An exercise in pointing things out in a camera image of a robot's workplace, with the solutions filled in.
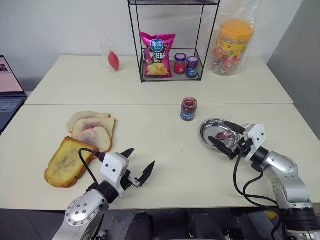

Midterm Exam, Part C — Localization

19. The grey laptop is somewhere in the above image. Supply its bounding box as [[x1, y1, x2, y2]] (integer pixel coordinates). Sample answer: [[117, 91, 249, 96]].
[[0, 55, 28, 134]]

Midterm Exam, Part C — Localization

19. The orange-lid candy jar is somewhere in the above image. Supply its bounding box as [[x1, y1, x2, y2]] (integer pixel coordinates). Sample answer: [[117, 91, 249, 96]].
[[211, 19, 255, 76]]

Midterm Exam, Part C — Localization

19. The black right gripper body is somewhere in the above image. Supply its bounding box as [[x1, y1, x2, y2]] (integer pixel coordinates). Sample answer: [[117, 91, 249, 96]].
[[228, 131, 253, 161]]

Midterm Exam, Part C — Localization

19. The clear plastic bag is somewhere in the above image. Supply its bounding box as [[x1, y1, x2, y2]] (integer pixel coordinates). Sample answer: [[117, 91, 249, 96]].
[[201, 4, 259, 76]]

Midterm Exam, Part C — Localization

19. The open blue-label jam jar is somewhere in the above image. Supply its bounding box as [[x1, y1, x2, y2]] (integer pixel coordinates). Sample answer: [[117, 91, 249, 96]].
[[180, 97, 198, 122]]

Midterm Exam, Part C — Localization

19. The red silicone brush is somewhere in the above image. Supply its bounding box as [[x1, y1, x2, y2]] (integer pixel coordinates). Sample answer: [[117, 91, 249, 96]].
[[107, 49, 121, 73]]

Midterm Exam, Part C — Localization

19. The clear glass beaker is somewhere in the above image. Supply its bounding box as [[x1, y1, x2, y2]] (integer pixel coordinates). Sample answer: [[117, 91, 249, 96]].
[[100, 40, 121, 74]]

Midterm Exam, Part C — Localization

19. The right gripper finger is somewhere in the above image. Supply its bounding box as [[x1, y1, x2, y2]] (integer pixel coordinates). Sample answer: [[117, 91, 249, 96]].
[[207, 136, 233, 158], [223, 120, 245, 135]]

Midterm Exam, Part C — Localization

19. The browned toast slice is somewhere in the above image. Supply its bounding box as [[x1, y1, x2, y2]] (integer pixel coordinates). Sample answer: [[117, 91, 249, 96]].
[[44, 136, 101, 189]]

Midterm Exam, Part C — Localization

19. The blue-lid jar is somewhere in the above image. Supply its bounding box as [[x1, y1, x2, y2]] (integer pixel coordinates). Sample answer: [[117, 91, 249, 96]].
[[185, 56, 200, 79]]

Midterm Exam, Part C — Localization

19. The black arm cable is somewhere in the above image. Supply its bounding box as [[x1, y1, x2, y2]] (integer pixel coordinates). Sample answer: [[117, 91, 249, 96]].
[[233, 146, 285, 217], [78, 148, 106, 187]]

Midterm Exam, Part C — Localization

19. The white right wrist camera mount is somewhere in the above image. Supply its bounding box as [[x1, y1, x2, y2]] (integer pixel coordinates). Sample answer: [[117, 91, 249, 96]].
[[240, 123, 266, 161]]

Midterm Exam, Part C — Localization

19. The round steel plate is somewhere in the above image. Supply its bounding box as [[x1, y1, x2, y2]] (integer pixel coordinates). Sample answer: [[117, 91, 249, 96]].
[[199, 117, 245, 151]]

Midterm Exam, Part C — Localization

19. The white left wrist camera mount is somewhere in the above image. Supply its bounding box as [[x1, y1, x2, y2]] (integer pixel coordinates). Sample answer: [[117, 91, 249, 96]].
[[100, 152, 131, 197]]

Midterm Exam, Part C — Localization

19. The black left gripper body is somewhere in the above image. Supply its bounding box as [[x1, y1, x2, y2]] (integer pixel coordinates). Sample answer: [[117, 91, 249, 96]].
[[120, 169, 141, 191]]

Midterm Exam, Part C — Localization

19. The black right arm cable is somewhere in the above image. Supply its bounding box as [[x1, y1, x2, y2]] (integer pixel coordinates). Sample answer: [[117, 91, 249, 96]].
[[233, 146, 285, 217]]

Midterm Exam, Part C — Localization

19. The large white bread slice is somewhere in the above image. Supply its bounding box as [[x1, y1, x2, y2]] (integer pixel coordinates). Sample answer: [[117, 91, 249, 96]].
[[71, 117, 117, 154]]

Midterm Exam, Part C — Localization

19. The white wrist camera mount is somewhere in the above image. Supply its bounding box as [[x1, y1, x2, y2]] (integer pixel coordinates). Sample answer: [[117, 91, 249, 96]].
[[240, 123, 266, 161], [100, 152, 131, 197]]

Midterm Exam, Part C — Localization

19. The dark rounded shape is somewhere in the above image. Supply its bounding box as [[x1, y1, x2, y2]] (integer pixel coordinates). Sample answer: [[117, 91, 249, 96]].
[[125, 211, 155, 240], [189, 211, 226, 240]]

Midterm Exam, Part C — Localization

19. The pale crusted bread slice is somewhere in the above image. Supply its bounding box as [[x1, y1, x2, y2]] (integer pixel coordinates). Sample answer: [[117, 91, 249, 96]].
[[66, 111, 112, 133]]

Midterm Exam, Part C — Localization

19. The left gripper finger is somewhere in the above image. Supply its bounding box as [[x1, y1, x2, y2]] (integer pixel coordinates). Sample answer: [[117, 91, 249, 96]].
[[138, 160, 156, 188], [119, 147, 136, 160]]

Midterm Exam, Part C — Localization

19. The black wire rack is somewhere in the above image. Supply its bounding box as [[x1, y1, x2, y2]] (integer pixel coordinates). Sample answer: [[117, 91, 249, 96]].
[[127, 0, 221, 84]]

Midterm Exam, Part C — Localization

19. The pink potato chips bag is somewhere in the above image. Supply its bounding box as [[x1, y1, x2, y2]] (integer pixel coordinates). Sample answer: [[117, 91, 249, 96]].
[[139, 31, 177, 80]]

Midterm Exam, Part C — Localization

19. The red-lid jar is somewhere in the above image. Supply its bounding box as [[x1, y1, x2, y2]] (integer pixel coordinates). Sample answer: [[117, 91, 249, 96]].
[[173, 52, 187, 75]]

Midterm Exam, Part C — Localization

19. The small yellow object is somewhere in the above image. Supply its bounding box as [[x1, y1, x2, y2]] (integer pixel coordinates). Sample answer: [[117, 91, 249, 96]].
[[265, 210, 279, 221]]

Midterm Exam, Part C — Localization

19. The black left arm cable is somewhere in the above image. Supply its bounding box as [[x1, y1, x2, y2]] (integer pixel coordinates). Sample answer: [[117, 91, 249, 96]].
[[78, 148, 106, 187]]

